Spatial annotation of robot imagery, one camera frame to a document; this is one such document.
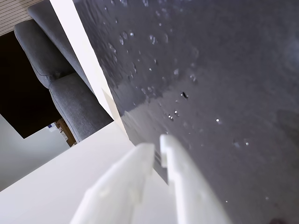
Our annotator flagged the grey fabric chair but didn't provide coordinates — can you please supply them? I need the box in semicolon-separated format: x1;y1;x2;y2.
14;21;115;143
27;3;94;95

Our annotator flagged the black table mat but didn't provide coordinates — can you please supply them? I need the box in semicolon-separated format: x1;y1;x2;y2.
72;0;299;224

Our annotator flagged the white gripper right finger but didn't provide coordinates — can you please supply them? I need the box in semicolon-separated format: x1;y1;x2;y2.
159;134;232;224

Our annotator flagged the black floor rug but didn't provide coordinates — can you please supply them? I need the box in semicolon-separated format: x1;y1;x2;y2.
0;31;69;140

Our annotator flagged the brown cardboard box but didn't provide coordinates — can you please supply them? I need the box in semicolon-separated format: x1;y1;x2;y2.
55;118;77;147

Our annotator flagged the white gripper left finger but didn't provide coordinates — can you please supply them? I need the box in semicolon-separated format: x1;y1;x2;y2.
69;142;156;224

